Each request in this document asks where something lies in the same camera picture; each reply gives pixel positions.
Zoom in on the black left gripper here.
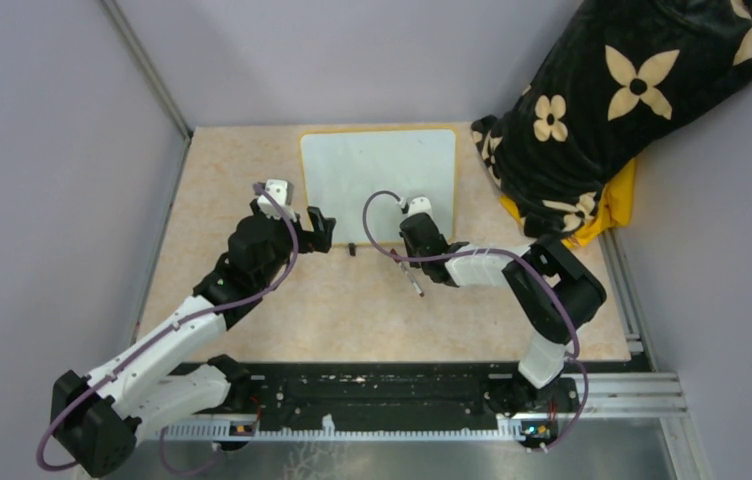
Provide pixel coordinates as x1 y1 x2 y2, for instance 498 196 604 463
251 199 336 290

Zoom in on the white marker pen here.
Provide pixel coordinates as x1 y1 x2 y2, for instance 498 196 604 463
395 259 425 298

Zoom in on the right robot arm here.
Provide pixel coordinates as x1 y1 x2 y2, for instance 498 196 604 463
399 213 607 412

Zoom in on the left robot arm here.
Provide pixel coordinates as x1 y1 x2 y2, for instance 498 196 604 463
46 198 337 478

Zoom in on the yellow framed whiteboard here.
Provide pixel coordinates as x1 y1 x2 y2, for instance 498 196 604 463
300 126 457 245

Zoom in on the yellow cloth under blanket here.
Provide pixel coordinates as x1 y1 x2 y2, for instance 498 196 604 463
484 154 637 248

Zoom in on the black floral blanket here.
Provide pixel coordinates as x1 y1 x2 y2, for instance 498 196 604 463
471 0 752 241

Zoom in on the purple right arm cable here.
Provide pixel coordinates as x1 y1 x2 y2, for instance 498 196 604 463
361 190 590 454

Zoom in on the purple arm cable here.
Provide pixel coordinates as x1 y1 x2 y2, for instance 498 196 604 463
361 190 590 454
35 182 300 473

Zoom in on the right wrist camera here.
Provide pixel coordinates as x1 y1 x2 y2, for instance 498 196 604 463
400 196 433 218

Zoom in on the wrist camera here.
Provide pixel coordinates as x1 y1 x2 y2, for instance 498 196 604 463
257 179 296 221
400 196 433 218

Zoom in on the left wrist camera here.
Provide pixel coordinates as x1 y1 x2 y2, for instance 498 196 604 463
257 179 296 221

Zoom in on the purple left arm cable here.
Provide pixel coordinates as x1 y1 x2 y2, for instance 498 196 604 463
35 182 300 473

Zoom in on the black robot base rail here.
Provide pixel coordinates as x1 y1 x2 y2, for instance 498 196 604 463
203 362 580 443

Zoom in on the aluminium frame rail right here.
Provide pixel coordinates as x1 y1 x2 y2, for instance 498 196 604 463
600 231 713 479

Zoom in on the aluminium frame post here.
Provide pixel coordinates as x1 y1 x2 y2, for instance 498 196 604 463
97 0 193 141

